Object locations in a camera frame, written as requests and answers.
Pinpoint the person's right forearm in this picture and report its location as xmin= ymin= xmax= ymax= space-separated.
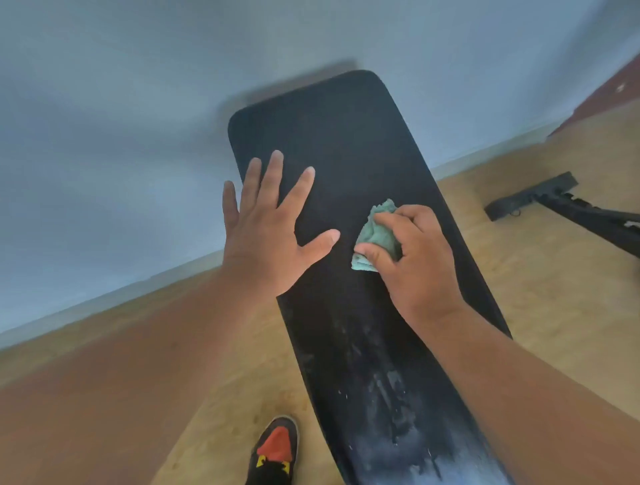
xmin=419 ymin=305 xmax=640 ymax=485

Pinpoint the person's left hand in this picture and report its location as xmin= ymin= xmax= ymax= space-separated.
xmin=222 ymin=150 xmax=341 ymax=298

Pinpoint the black padded bench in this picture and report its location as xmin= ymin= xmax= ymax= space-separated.
xmin=227 ymin=70 xmax=516 ymax=485

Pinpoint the green cleaning cloth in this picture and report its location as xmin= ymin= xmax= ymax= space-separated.
xmin=350 ymin=198 xmax=402 ymax=273

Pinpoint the person's left forearm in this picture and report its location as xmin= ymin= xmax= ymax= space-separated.
xmin=0 ymin=265 xmax=279 ymax=485

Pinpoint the person's right hand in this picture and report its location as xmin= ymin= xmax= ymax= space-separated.
xmin=353 ymin=204 xmax=467 ymax=330

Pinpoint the black metal equipment frame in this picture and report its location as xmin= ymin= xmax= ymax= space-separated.
xmin=484 ymin=171 xmax=640 ymax=259

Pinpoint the black and red shoe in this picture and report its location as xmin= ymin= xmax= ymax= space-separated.
xmin=245 ymin=415 xmax=300 ymax=485

